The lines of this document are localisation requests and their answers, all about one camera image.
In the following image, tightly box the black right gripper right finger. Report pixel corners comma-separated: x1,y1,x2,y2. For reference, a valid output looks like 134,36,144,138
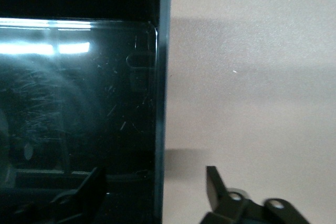
201,165,312,224

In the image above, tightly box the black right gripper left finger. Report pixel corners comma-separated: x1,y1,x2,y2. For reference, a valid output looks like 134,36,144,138
13,166,107,224

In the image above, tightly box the black plastic box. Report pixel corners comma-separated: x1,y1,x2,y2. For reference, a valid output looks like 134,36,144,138
0,0,172,224

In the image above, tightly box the large fabric table cover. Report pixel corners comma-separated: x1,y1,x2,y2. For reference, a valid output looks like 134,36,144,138
160,0,336,224

